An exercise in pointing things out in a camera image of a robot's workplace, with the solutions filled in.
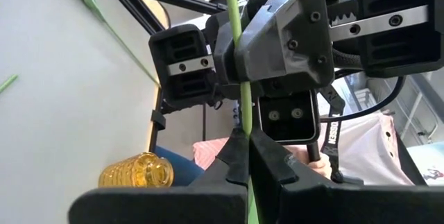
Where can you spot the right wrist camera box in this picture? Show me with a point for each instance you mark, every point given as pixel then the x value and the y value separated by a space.
pixel 288 130

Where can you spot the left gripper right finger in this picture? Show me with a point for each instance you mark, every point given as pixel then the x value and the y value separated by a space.
pixel 347 206

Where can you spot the wooden table side board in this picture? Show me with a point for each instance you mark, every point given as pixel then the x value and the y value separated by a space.
pixel 156 10

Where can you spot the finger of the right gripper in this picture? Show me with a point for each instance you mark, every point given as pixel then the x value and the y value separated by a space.
pixel 288 36
pixel 225 57

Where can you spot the person's hand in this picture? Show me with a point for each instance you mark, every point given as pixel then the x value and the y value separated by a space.
pixel 322 166

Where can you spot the yellow glass vase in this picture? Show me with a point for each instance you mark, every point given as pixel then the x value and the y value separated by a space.
pixel 138 172

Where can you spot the person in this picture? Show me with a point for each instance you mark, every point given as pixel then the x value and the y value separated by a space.
pixel 364 147

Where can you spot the red artificial tulip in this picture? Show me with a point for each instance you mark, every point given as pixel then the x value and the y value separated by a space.
pixel 236 16

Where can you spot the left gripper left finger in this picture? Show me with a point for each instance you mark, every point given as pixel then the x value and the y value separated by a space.
pixel 156 206

